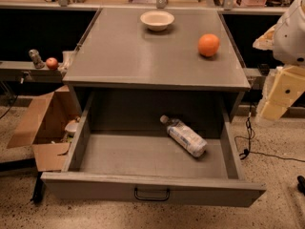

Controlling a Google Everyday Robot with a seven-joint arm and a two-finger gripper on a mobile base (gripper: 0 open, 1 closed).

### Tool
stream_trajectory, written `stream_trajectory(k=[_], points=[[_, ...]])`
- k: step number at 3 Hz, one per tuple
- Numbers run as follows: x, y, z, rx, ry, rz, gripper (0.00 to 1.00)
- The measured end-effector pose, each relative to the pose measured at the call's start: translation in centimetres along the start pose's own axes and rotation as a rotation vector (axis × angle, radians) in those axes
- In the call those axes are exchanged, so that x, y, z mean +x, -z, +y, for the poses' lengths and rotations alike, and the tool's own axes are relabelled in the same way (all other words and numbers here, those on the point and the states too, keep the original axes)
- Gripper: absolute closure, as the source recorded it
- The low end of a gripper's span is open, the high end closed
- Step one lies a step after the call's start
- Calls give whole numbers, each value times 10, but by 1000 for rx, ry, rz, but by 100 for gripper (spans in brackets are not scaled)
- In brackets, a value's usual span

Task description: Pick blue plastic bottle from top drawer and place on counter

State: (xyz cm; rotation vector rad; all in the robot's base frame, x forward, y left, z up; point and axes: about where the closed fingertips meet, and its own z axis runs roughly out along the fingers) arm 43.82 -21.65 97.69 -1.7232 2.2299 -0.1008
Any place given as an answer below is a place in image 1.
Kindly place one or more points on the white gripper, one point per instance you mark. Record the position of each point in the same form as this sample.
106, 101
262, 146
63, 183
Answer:
290, 43

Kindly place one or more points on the blue plastic water bottle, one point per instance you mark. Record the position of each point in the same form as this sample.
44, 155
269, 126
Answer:
192, 142

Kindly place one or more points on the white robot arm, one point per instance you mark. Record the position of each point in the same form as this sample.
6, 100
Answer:
289, 45

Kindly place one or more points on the grey cabinet counter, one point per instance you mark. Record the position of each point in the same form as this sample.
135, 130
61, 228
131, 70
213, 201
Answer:
120, 52

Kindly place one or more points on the open grey top drawer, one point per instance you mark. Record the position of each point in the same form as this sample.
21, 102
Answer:
121, 145

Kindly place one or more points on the black remote on shelf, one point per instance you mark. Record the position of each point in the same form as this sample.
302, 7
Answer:
264, 69

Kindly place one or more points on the grey right side shelf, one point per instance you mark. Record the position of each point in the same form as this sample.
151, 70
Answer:
255, 78

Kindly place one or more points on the grey shelf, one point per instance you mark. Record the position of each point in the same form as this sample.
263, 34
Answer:
24, 71
255, 78

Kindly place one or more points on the orange fruit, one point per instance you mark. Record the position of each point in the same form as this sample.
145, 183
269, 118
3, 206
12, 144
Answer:
208, 44

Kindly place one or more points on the white ceramic bowl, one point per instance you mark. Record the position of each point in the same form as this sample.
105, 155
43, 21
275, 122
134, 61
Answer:
157, 20

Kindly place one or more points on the red apple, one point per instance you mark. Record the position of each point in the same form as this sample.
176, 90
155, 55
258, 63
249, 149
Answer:
52, 63

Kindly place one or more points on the brown cardboard box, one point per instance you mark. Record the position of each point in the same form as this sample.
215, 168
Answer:
44, 128

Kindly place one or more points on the small grey figurine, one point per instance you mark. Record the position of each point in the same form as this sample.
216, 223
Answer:
36, 59

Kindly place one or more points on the grey left side shelf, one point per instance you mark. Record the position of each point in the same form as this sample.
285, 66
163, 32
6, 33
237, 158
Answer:
24, 71

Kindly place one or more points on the black drawer handle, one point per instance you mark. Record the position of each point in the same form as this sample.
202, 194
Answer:
152, 195

